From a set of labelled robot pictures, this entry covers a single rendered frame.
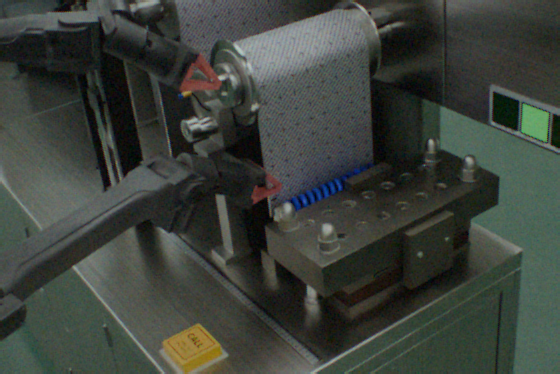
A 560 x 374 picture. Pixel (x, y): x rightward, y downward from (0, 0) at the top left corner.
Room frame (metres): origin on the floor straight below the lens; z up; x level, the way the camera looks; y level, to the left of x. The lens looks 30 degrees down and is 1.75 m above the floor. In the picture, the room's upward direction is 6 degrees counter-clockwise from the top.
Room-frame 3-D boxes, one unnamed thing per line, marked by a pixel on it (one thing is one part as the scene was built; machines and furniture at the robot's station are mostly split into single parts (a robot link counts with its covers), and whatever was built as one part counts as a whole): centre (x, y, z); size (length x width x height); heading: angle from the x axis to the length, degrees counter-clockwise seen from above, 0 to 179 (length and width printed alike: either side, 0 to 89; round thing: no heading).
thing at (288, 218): (1.11, 0.00, 1.05); 0.04 x 0.04 x 0.04
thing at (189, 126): (1.21, 0.15, 1.18); 0.04 x 0.02 x 0.04; 32
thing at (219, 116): (1.23, 0.12, 1.05); 0.06 x 0.05 x 0.31; 122
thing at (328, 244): (1.03, -0.05, 1.05); 0.04 x 0.04 x 0.04
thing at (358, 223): (1.15, -0.17, 1.00); 0.40 x 0.16 x 0.06; 122
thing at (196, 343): (0.96, 0.18, 0.91); 0.07 x 0.07 x 0.02; 32
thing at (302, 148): (1.23, -0.06, 1.10); 0.23 x 0.01 x 0.18; 122
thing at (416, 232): (1.08, -0.23, 0.96); 0.10 x 0.03 x 0.11; 122
